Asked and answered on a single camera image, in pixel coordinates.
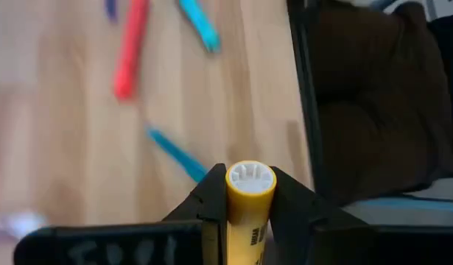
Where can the teal slim highlighter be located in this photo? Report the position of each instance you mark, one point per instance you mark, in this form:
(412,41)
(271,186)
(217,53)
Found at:
(174,152)

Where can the golden yellow marker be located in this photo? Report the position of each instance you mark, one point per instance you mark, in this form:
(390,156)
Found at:
(250,213)

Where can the teal wide Sharpie highlighter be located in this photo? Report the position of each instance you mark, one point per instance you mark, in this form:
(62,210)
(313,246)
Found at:
(202,25)

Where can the coral red Sharpie highlighter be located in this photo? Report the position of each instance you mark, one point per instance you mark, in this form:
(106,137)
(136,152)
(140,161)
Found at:
(130,55)

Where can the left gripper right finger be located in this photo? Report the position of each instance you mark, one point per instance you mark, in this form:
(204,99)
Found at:
(296,221)

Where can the slim purple highlighter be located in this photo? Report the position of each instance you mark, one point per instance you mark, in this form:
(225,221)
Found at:
(111,9)

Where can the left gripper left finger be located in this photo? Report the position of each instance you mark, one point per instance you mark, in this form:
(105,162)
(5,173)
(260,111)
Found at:
(207,221)

